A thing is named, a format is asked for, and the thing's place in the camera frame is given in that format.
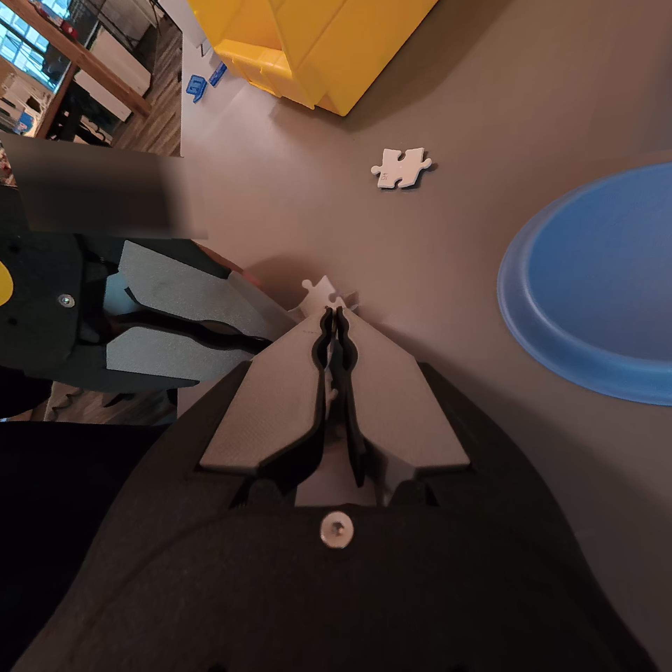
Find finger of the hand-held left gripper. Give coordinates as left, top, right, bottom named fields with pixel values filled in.
left=106, top=325, right=272, bottom=382
left=118, top=240, right=282, bottom=345

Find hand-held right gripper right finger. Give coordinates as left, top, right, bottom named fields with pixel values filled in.
left=335, top=307, right=471, bottom=486

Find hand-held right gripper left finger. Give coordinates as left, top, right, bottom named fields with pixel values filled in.
left=199, top=307, right=337, bottom=494

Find assembled white puzzle pieces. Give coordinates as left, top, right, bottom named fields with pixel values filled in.
left=286, top=275, right=360, bottom=392

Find white puzzle piece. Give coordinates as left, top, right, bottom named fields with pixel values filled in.
left=371, top=147, right=434, bottom=191

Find person's left hand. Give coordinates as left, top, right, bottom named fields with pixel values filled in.
left=190, top=239, right=259, bottom=288

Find yellow plastic bin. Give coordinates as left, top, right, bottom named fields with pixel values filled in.
left=186, top=0, right=316, bottom=109

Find blue round plastic stand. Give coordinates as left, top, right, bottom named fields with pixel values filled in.
left=496, top=163, right=672, bottom=406

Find wooden desk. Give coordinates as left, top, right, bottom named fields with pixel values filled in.
left=0, top=0, right=153, bottom=137

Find glass window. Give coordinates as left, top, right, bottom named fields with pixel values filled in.
left=0, top=21, right=53, bottom=69

